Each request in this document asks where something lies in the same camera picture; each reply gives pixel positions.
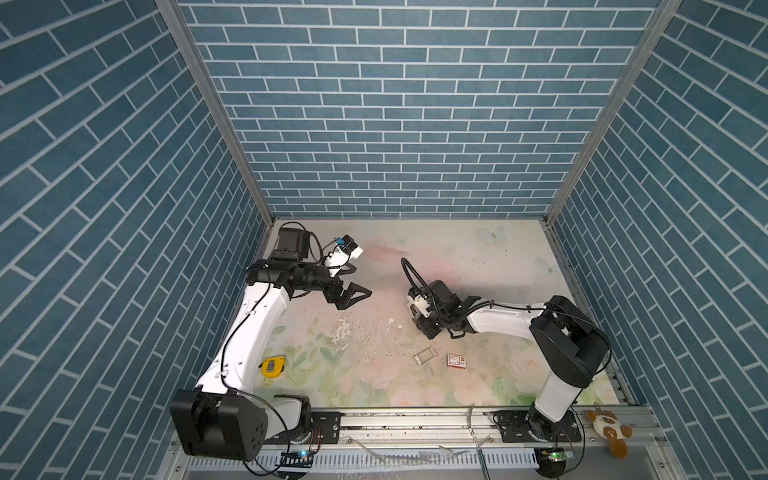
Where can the green circuit board right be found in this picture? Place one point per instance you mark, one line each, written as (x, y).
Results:
(552, 462)

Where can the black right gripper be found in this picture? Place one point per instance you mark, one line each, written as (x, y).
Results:
(423, 329)

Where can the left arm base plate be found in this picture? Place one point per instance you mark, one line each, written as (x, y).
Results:
(325, 425)

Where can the red white staple box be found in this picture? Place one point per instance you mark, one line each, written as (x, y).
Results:
(456, 361)

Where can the aluminium front rail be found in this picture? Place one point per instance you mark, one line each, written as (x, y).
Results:
(454, 427)

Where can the brown white plush toy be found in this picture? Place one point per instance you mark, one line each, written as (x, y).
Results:
(609, 427)

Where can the green circuit board left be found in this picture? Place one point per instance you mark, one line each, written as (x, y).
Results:
(297, 460)

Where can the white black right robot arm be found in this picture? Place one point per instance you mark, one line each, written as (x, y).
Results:
(574, 348)

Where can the green circuit board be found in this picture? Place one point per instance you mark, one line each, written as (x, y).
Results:
(297, 460)
(552, 462)

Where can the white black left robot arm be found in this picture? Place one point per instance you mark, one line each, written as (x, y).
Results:
(222, 417)

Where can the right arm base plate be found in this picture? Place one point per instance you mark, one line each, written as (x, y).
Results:
(521, 426)

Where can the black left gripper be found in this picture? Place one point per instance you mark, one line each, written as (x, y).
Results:
(332, 296)

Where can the yellow tape measure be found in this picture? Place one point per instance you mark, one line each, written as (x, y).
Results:
(273, 367)

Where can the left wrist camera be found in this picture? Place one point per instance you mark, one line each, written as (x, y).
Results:
(344, 250)

